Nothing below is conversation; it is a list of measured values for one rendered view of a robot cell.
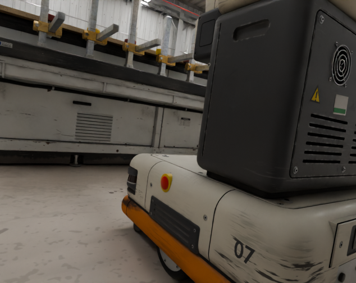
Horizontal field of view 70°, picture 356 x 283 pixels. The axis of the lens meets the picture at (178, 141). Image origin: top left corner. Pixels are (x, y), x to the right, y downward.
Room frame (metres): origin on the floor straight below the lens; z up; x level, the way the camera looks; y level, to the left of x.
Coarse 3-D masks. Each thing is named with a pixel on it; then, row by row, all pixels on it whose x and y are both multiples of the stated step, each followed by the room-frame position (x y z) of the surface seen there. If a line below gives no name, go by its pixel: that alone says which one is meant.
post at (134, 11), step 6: (132, 0) 1.68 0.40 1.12; (138, 0) 1.67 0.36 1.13; (132, 6) 1.67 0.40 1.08; (138, 6) 1.67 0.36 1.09; (132, 12) 1.66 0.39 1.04; (132, 18) 1.66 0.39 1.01; (132, 24) 1.66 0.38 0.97; (132, 30) 1.66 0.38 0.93; (132, 36) 1.66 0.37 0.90; (132, 42) 1.67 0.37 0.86; (126, 54) 1.68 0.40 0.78; (132, 54) 1.67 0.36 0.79; (126, 60) 1.67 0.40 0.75; (132, 60) 1.67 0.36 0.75
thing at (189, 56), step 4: (176, 56) 1.73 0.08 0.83; (180, 56) 1.69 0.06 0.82; (184, 56) 1.66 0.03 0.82; (188, 56) 1.62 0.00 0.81; (192, 56) 1.59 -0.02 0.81; (168, 60) 1.81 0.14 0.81; (172, 60) 1.77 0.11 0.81; (176, 60) 1.73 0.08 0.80; (180, 60) 1.71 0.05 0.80; (184, 60) 1.69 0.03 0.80
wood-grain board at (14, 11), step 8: (0, 8) 1.41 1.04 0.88; (8, 8) 1.43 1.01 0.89; (16, 16) 1.49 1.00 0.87; (24, 16) 1.47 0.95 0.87; (32, 16) 1.49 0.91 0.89; (64, 24) 1.59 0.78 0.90; (72, 32) 1.65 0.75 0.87; (80, 32) 1.65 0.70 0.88; (112, 40) 1.76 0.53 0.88; (120, 40) 1.80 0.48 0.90; (168, 56) 2.02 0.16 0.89; (184, 64) 2.16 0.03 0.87
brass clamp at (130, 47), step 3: (123, 45) 1.66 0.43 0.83; (126, 45) 1.64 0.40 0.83; (129, 45) 1.65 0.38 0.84; (132, 45) 1.66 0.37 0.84; (135, 45) 1.67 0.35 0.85; (123, 48) 1.66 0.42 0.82; (126, 48) 1.64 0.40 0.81; (129, 48) 1.65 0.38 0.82; (132, 48) 1.66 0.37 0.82; (135, 48) 1.67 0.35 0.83; (126, 51) 1.67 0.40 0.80; (132, 51) 1.66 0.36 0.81; (135, 51) 1.67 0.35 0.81; (138, 54) 1.72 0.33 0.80; (141, 54) 1.71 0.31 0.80
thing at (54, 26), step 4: (60, 12) 1.16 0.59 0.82; (56, 16) 1.19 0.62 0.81; (60, 16) 1.17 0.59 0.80; (64, 16) 1.17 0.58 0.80; (52, 20) 1.29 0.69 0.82; (56, 20) 1.20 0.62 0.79; (60, 20) 1.19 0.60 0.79; (64, 20) 1.18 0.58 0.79; (52, 24) 1.28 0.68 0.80; (56, 24) 1.25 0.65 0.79; (60, 24) 1.25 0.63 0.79; (52, 28) 1.33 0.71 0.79; (56, 28) 1.32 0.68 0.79; (48, 36) 1.50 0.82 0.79
